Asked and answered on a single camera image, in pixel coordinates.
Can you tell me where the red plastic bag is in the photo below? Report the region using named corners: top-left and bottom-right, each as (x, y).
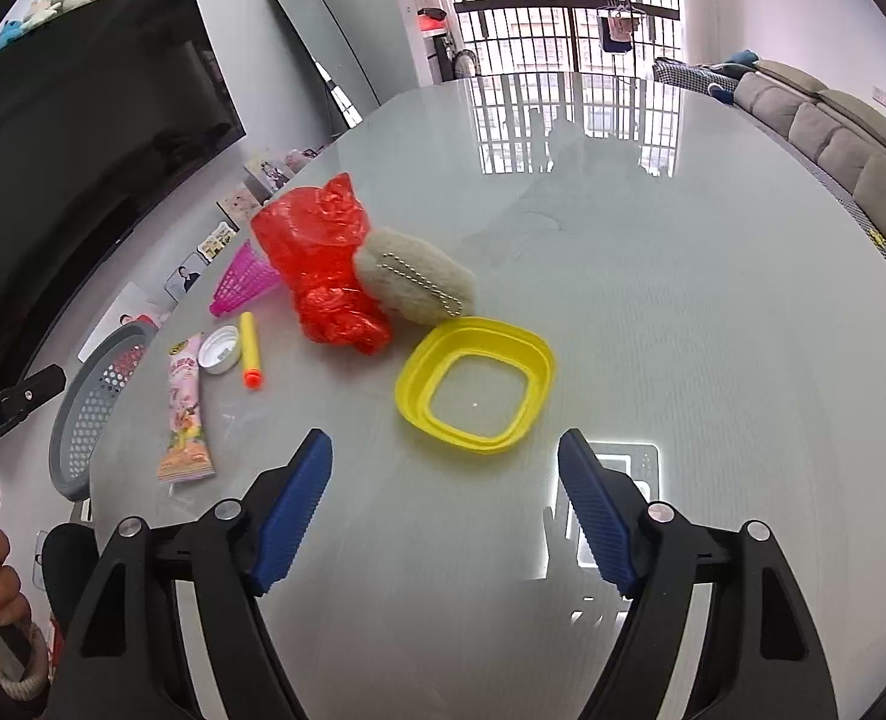
top-left (251, 172), bottom-right (393, 355)

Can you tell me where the portrait photo frame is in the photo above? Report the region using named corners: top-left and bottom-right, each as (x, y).
top-left (165, 255), bottom-right (208, 302)

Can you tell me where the yellow collapsible bowl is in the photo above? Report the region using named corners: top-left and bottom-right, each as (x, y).
top-left (395, 317), bottom-right (558, 452)

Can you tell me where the child photo frame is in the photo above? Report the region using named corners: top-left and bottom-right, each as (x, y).
top-left (246, 156), bottom-right (292, 196)

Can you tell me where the blue plush toy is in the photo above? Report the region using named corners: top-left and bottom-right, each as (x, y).
top-left (0, 15), bottom-right (28, 65)

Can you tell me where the grey perforated basket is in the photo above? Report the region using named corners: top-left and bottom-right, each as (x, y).
top-left (49, 319), bottom-right (160, 502)

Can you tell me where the baby photo frame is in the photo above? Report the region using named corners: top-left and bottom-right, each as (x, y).
top-left (218, 184), bottom-right (260, 230)

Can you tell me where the scalloped photo frame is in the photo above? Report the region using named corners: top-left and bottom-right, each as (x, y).
top-left (197, 222), bottom-right (235, 263)

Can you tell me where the yellow foam dart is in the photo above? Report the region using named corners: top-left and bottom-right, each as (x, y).
top-left (239, 310), bottom-right (258, 391)

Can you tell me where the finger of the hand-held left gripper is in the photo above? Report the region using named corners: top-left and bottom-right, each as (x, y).
top-left (0, 364), bottom-right (67, 466)

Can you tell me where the grey sofa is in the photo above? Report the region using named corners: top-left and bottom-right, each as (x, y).
top-left (734, 58), bottom-right (886, 316)

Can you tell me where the beige plush pouch with chain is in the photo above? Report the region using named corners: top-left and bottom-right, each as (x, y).
top-left (353, 225), bottom-right (478, 327)

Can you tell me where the black flat television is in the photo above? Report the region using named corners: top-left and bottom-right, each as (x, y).
top-left (0, 0), bottom-right (247, 406)

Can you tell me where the pink snack packet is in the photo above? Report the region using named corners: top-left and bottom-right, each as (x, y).
top-left (156, 332), bottom-right (217, 485)

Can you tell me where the black framed standing mirror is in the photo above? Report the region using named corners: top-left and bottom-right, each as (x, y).
top-left (268, 0), bottom-right (382, 130)

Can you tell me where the white bottle cap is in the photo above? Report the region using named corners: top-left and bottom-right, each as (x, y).
top-left (197, 325), bottom-right (243, 376)

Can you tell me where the black window grille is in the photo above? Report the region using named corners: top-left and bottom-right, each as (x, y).
top-left (435, 0), bottom-right (684, 80)

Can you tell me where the large family photo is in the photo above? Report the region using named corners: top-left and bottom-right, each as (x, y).
top-left (77, 283), bottom-right (170, 362)

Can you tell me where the small hanging clothes rack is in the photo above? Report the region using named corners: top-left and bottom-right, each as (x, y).
top-left (596, 1), bottom-right (646, 55)

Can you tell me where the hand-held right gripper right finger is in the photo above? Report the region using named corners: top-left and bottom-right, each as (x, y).
top-left (557, 429), bottom-right (837, 720)

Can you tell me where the checkered cloth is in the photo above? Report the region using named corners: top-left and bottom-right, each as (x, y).
top-left (653, 56), bottom-right (744, 95)

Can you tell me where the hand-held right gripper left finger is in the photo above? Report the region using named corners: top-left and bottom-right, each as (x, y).
top-left (51, 427), bottom-right (335, 720)

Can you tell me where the pink plastic shuttlecock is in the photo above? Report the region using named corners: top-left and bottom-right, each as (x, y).
top-left (209, 240), bottom-right (283, 318)

